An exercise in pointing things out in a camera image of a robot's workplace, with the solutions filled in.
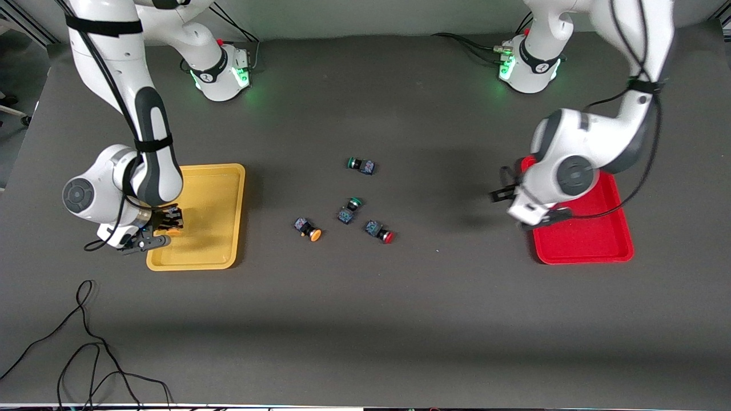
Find chair leg with caster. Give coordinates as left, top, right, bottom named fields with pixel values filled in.
left=0, top=91, right=32, bottom=127

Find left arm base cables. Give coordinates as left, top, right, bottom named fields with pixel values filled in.
left=431, top=13, right=535, bottom=65

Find thin black loose cable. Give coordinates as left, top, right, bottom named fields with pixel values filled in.
left=0, top=280, right=175, bottom=409

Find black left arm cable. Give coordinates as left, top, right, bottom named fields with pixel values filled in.
left=563, top=0, right=664, bottom=220

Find aluminium frame rail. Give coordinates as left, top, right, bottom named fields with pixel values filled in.
left=0, top=6, right=58, bottom=46

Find yellow plastic tray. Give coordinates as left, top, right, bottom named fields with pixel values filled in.
left=146, top=163, right=246, bottom=271

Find red plastic tray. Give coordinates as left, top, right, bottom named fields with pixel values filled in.
left=520, top=155, right=635, bottom=265

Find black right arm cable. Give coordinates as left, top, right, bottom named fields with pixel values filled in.
left=57, top=0, right=178, bottom=253

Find red mushroom push button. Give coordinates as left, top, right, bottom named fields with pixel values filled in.
left=364, top=220, right=395, bottom=245

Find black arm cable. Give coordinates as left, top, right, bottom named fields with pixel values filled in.
left=57, top=0, right=178, bottom=253
left=563, top=0, right=664, bottom=220

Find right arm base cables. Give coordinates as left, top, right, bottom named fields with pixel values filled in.
left=208, top=5, right=262, bottom=72

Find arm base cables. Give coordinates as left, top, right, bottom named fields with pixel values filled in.
left=208, top=5, right=262, bottom=72
left=431, top=13, right=535, bottom=65

